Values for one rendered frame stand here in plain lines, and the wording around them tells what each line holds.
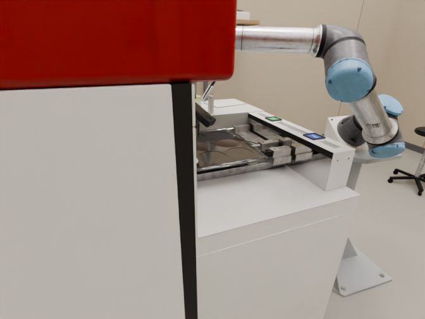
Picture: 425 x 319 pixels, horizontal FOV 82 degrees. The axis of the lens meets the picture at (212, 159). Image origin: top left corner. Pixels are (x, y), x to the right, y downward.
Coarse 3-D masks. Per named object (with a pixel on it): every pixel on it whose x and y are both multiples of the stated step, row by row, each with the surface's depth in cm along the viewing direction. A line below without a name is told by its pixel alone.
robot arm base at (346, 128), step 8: (344, 120) 116; (352, 120) 110; (344, 128) 113; (352, 128) 110; (360, 128) 107; (344, 136) 113; (352, 136) 111; (360, 136) 110; (352, 144) 114; (360, 144) 114
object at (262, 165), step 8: (216, 168) 90; (224, 168) 90; (232, 168) 91; (240, 168) 92; (248, 168) 93; (256, 168) 95; (264, 168) 96; (200, 176) 87; (208, 176) 88; (216, 176) 89; (224, 176) 91
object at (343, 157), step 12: (264, 120) 110; (300, 132) 96; (312, 132) 95; (324, 144) 83; (336, 144) 83; (336, 156) 78; (348, 156) 80; (336, 168) 80; (348, 168) 82; (336, 180) 82
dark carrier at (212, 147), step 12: (204, 132) 113; (216, 132) 113; (228, 132) 113; (204, 144) 99; (216, 144) 99; (228, 144) 99; (240, 144) 99; (204, 156) 88; (216, 156) 88; (228, 156) 88; (240, 156) 88; (252, 156) 88
